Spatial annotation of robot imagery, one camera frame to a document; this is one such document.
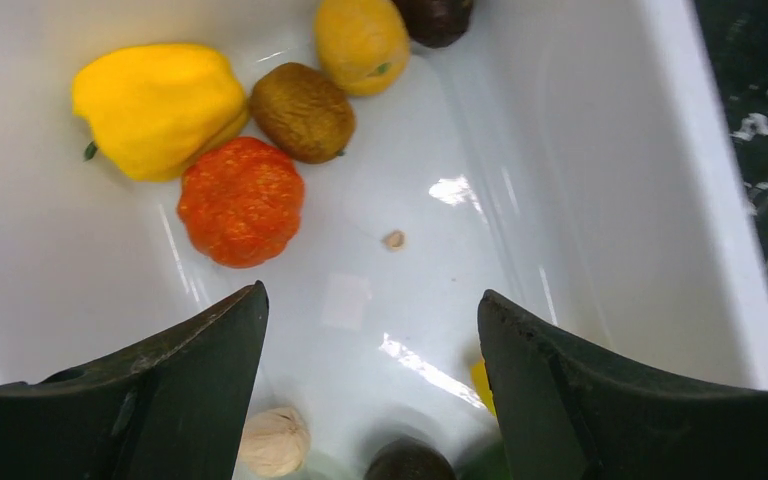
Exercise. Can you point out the dark purple fig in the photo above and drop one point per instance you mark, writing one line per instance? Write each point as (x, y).
(409, 459)

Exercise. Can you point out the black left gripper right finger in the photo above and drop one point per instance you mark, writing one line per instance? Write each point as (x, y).
(570, 409)

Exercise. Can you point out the yellow bell pepper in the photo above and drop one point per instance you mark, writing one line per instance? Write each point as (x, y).
(152, 110)

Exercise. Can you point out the orange tangerine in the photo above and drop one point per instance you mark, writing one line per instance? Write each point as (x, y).
(241, 204)

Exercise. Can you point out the brown kiwi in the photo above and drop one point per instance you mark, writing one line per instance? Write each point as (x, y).
(303, 113)

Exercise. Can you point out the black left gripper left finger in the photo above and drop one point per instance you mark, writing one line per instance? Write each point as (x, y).
(171, 406)

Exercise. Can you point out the yellow star fruit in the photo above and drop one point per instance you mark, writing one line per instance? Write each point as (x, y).
(482, 386)

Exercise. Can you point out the white plastic bin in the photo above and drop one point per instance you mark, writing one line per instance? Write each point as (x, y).
(571, 156)

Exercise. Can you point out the white garlic bulb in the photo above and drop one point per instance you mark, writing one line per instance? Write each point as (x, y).
(275, 442)

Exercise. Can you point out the dark brown passion fruit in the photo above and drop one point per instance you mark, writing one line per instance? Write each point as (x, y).
(435, 23)

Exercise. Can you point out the green avocado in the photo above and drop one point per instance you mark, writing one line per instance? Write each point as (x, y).
(488, 462)

